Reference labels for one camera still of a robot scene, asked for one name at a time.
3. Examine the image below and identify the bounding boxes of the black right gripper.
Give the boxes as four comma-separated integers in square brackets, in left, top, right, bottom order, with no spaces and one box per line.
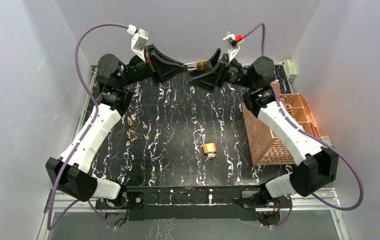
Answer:
[187,48,256,95]

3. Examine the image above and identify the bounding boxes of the small brass padlock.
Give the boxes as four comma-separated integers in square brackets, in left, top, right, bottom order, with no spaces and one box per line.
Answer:
[184,60,208,71]

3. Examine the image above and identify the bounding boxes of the thin silver key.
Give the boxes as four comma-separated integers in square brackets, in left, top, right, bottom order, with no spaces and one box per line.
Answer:
[142,121,148,129]

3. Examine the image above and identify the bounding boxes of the medium brass padlock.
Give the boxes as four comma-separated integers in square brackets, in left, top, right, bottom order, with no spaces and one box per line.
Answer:
[126,131,135,142]

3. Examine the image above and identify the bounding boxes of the large brass padlock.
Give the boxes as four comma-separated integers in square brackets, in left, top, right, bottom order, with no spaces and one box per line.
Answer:
[192,130,217,156]

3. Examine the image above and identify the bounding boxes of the silver keys of large padlock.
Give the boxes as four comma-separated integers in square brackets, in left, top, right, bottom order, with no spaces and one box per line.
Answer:
[204,153,216,163]

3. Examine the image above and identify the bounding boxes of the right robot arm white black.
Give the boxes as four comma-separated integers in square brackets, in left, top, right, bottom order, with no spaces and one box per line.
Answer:
[188,49,339,207]

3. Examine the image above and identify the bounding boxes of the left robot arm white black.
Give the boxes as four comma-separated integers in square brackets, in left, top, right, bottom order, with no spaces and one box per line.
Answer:
[45,44,188,208]

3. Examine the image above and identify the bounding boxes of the white green small box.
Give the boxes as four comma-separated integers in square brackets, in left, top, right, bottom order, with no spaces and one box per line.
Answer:
[282,59,298,82]

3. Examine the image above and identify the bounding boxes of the pink perforated organizer rack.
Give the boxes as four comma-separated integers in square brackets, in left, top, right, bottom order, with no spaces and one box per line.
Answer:
[243,83,323,165]

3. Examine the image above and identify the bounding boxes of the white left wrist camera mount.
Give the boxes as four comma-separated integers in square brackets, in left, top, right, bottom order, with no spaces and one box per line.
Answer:
[127,24,149,62]

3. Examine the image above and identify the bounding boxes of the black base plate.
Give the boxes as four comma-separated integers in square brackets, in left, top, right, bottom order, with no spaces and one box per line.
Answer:
[96,185,290,222]

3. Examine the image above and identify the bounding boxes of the aluminium frame rail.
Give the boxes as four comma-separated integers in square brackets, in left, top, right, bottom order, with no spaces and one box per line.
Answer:
[44,185,350,240]

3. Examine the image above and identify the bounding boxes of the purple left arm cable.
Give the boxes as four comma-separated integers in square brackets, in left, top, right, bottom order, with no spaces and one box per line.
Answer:
[46,22,135,231]

